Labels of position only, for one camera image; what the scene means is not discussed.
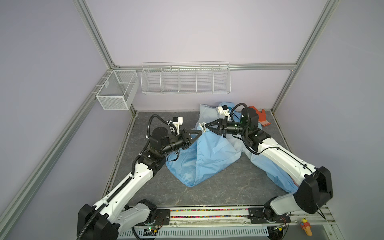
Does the small toy figure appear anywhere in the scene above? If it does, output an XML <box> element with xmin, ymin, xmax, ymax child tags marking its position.
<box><xmin>300</xmin><ymin>218</ymin><xmax>313</xmax><ymax>236</ymax></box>

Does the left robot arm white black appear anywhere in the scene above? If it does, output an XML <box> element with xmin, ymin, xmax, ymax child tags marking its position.
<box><xmin>77</xmin><ymin>115</ymin><xmax>203</xmax><ymax>240</ymax></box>

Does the white ventilation grille strip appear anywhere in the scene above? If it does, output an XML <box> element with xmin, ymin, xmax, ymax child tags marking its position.
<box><xmin>135</xmin><ymin>226</ymin><xmax>269</xmax><ymax>240</ymax></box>

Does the light blue zip jacket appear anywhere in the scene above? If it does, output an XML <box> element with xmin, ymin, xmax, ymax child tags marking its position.
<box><xmin>165</xmin><ymin>101</ymin><xmax>299</xmax><ymax>194</ymax></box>

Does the white mesh box basket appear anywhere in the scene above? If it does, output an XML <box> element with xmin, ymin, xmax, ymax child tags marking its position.
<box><xmin>96</xmin><ymin>70</ymin><xmax>140</xmax><ymax>111</ymax></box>

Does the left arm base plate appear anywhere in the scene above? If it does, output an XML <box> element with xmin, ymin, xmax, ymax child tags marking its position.
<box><xmin>143</xmin><ymin>209</ymin><xmax>171</xmax><ymax>226</ymax></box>

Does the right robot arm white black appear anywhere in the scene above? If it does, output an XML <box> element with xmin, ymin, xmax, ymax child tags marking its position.
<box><xmin>200</xmin><ymin>103</ymin><xmax>334</xmax><ymax>223</ymax></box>

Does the white wire wall shelf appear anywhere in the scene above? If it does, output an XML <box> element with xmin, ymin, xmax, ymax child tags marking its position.
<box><xmin>141</xmin><ymin>62</ymin><xmax>232</xmax><ymax>95</ymax></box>

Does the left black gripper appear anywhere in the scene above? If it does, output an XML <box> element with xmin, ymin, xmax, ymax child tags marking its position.
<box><xmin>161</xmin><ymin>129</ymin><xmax>202</xmax><ymax>156</ymax></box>

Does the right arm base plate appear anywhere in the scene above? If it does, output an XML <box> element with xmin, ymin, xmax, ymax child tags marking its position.
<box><xmin>248</xmin><ymin>207</ymin><xmax>291</xmax><ymax>224</ymax></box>

